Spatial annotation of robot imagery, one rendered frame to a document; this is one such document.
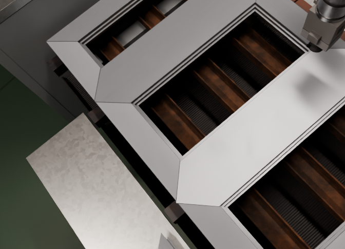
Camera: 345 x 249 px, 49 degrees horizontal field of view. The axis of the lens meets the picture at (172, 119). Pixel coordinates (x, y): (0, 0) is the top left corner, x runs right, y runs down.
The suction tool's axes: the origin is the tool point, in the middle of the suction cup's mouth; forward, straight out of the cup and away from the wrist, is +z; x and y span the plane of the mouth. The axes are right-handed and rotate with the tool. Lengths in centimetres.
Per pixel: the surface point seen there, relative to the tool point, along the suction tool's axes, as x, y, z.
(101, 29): -32, -67, 19
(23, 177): -102, -92, 108
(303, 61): 2.7, -2.7, 14.3
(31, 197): -106, -79, 108
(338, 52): 12.1, 3.3, 13.5
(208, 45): -11.7, -31.2, 17.2
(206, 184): -47, 2, 18
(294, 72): -1.9, -2.4, 14.6
